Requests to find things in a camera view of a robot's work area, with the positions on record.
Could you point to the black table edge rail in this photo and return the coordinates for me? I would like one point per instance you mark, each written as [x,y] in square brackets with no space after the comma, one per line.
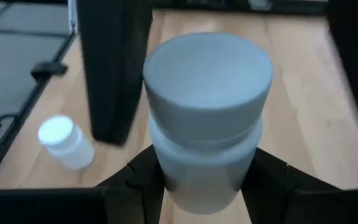
[26,109]

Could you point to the black edge clamp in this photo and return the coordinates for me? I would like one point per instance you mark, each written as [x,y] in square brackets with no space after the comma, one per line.
[48,69]

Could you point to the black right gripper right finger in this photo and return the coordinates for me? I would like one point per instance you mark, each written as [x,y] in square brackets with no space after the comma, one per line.
[275,193]

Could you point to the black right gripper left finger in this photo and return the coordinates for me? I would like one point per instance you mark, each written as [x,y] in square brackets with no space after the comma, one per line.
[135,193]

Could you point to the black camera mast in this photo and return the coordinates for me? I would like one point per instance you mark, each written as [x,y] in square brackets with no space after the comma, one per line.
[113,77]

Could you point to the white pill bottle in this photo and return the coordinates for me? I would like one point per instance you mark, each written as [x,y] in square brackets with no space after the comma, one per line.
[207,93]
[67,146]

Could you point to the black aluminium frame rail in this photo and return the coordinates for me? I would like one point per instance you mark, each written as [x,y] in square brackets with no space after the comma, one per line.
[213,6]

